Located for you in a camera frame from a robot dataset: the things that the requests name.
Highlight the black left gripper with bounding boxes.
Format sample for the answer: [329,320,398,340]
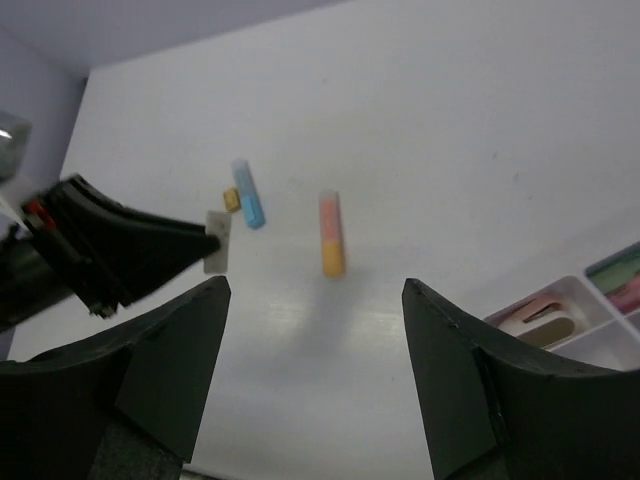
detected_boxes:
[1,174,220,330]

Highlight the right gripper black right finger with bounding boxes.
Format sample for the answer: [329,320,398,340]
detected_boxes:
[402,279,639,479]

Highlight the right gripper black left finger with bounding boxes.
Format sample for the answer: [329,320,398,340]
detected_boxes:
[1,276,231,479]

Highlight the grey rectangular eraser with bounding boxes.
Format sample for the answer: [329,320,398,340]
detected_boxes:
[203,211,232,275]

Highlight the yellow eraser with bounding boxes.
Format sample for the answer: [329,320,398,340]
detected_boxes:
[223,187,242,213]

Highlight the blue highlighter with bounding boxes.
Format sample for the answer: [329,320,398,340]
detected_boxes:
[231,159,266,230]

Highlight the orange highlighter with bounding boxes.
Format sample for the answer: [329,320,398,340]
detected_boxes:
[319,190,346,278]

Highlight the pink and white stapler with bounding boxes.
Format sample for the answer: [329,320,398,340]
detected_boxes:
[495,293,587,349]

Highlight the pink correction tape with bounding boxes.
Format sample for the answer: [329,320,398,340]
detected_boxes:
[607,278,640,315]

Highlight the green correction tape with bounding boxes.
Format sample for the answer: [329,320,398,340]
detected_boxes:
[586,257,639,294]

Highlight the white divided organizer tray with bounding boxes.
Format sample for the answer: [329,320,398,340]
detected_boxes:
[472,240,639,371]

